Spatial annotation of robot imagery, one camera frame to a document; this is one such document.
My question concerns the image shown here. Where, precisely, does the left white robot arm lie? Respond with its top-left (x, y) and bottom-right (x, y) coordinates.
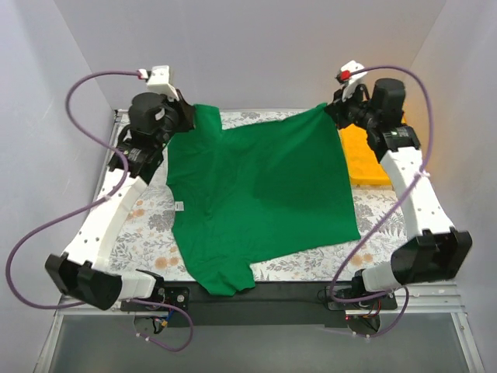
top-left (45, 90), bottom-right (195, 311)

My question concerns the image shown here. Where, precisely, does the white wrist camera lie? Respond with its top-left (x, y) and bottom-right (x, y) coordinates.
top-left (336, 60), bottom-right (367, 102)
top-left (137, 65), bottom-right (179, 100)

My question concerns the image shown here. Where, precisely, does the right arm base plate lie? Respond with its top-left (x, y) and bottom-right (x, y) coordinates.
top-left (318, 285), bottom-right (399, 312)

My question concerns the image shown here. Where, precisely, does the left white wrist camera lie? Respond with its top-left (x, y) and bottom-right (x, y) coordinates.
top-left (137, 65), bottom-right (179, 100)

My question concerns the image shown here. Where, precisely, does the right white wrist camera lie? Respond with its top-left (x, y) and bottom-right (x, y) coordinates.
top-left (336, 60), bottom-right (367, 102)

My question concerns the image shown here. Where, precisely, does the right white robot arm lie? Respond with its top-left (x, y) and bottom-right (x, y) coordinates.
top-left (325, 73), bottom-right (472, 309)

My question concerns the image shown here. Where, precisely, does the aluminium frame rail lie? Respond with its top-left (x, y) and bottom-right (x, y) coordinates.
top-left (36, 282), bottom-right (484, 372)

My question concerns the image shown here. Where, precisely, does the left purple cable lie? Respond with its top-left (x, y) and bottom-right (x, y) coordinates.
top-left (5, 68), bottom-right (195, 353)

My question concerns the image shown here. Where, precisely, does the yellow plastic tray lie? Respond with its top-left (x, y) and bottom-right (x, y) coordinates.
top-left (339, 125), bottom-right (391, 187)

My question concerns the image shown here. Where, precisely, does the green t shirt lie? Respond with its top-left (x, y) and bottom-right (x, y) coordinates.
top-left (166, 104), bottom-right (360, 296)

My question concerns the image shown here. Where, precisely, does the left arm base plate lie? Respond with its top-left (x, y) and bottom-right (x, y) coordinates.
top-left (120, 286), bottom-right (189, 312)

